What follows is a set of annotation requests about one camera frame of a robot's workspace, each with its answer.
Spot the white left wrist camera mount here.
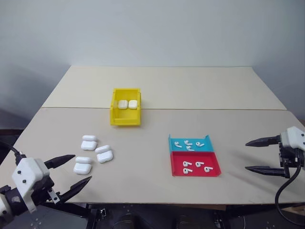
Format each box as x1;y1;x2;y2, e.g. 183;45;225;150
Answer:
11;157;51;213

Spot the yellow plastic bin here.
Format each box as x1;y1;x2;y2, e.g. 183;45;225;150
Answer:
110;88;143;127

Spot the red plastic tray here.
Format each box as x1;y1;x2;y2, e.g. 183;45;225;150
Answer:
170;151;222;178

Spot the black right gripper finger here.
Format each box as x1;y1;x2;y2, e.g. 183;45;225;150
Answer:
245;135;283;147
244;166;286;177

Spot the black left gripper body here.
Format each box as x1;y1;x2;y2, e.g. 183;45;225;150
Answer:
30;175;61;206

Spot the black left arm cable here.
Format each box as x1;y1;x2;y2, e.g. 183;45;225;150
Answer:
0;140;27;163

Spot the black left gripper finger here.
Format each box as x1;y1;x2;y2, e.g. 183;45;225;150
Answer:
58;176;93;204
43;155;76;170

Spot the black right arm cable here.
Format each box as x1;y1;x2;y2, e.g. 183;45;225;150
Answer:
274;165;305;217

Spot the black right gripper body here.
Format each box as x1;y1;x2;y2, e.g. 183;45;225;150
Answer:
278;142;305;179

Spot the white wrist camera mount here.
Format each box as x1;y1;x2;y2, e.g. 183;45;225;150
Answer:
280;126;305;152
11;157;51;213

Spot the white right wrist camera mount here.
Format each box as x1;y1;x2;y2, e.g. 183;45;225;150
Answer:
280;126;305;152

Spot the brown wooden board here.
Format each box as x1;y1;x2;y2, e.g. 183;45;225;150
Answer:
281;205;305;221

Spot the dark grey dotted platform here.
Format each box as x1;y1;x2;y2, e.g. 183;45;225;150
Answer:
9;204;89;229

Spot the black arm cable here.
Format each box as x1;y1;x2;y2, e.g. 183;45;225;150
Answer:
274;165;305;217
0;140;27;163

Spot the blue plastic tray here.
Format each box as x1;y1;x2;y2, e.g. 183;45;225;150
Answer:
168;134;214;153

